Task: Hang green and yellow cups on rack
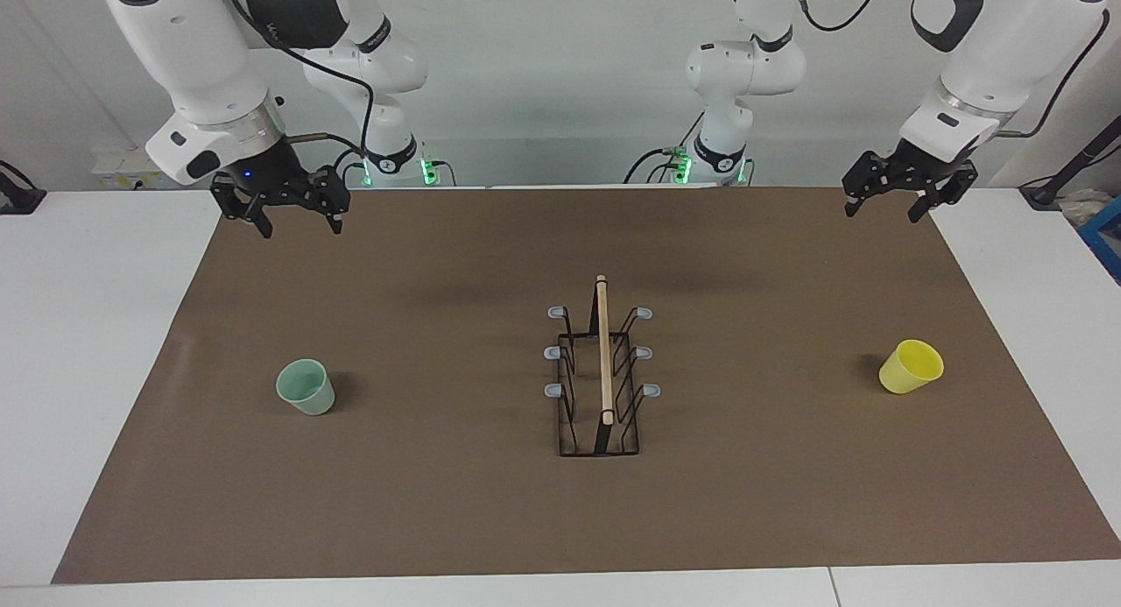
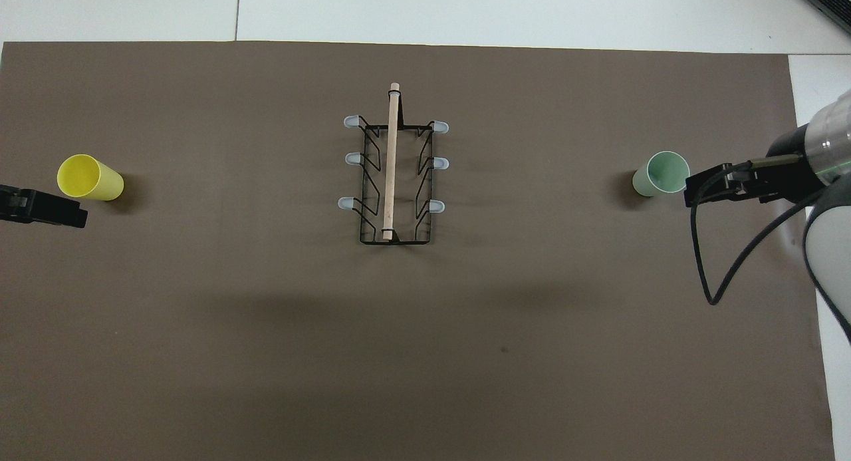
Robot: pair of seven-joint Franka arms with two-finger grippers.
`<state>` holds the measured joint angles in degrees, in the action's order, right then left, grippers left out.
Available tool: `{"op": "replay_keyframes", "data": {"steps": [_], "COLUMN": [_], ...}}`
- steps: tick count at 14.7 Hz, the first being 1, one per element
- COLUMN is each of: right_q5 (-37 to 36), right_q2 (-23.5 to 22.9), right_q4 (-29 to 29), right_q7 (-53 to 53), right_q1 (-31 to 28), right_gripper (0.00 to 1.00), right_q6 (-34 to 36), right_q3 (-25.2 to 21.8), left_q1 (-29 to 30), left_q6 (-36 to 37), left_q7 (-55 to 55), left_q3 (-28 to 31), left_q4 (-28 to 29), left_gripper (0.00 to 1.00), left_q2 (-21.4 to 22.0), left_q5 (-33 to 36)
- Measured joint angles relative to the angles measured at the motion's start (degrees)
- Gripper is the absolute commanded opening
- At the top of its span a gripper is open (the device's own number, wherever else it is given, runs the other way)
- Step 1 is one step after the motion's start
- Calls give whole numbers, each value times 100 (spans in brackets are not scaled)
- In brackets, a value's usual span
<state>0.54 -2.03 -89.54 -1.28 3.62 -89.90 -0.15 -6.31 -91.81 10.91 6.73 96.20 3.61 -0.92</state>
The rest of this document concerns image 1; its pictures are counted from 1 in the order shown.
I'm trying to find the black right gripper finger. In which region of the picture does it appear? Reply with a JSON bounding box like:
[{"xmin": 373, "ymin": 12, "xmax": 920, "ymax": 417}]
[
  {"xmin": 302, "ymin": 167, "xmax": 352, "ymax": 236},
  {"xmin": 210, "ymin": 173, "xmax": 274, "ymax": 240}
]

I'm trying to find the white wall socket box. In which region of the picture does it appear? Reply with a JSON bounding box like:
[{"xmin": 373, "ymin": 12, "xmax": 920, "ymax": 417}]
[{"xmin": 92, "ymin": 147, "xmax": 169, "ymax": 190}]

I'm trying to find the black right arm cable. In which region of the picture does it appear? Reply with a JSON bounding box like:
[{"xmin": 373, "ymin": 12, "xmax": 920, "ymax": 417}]
[{"xmin": 225, "ymin": 0, "xmax": 377, "ymax": 183}]

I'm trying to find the black base cable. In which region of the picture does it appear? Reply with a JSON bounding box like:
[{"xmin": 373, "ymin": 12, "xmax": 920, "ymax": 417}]
[{"xmin": 624, "ymin": 112, "xmax": 706, "ymax": 185}]

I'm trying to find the brown table mat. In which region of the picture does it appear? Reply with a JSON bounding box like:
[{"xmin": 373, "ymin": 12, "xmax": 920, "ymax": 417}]
[{"xmin": 51, "ymin": 187, "xmax": 1121, "ymax": 585}]

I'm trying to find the black wire cup rack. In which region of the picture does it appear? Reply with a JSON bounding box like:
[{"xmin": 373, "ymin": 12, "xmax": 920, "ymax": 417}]
[{"xmin": 546, "ymin": 274, "xmax": 662, "ymax": 458}]

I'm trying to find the blue box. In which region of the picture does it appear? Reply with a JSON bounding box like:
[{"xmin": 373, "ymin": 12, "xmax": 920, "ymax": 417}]
[{"xmin": 1079, "ymin": 195, "xmax": 1121, "ymax": 284}]

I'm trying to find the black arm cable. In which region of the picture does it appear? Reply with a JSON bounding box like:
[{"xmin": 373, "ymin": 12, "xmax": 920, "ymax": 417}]
[
  {"xmin": 793, "ymin": 0, "xmax": 1113, "ymax": 140},
  {"xmin": 225, "ymin": 0, "xmax": 377, "ymax": 183}
]

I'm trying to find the yellow plastic cup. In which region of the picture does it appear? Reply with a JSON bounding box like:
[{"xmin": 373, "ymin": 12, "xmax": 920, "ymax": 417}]
[{"xmin": 878, "ymin": 339, "xmax": 945, "ymax": 395}]

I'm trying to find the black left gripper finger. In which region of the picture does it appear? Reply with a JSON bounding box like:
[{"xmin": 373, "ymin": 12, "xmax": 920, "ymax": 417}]
[
  {"xmin": 843, "ymin": 152, "xmax": 896, "ymax": 218},
  {"xmin": 908, "ymin": 167, "xmax": 979, "ymax": 223}
]

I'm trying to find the crumpled white plastic bag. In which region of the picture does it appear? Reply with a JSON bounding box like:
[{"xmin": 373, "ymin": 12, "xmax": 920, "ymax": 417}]
[{"xmin": 1058, "ymin": 189, "xmax": 1109, "ymax": 227}]

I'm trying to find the black clamp mount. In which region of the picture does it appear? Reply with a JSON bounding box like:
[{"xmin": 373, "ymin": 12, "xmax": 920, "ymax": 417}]
[{"xmin": 0, "ymin": 160, "xmax": 46, "ymax": 215}]

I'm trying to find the pale green plastic cup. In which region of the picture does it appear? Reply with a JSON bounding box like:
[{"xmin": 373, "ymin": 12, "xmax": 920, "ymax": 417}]
[{"xmin": 276, "ymin": 358, "xmax": 336, "ymax": 416}]

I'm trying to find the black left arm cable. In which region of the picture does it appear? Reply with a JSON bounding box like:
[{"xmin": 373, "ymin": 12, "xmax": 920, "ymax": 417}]
[{"xmin": 793, "ymin": 0, "xmax": 1113, "ymax": 140}]

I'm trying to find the black stand pole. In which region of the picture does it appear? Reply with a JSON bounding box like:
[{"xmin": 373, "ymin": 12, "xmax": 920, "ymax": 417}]
[{"xmin": 1020, "ymin": 115, "xmax": 1121, "ymax": 210}]

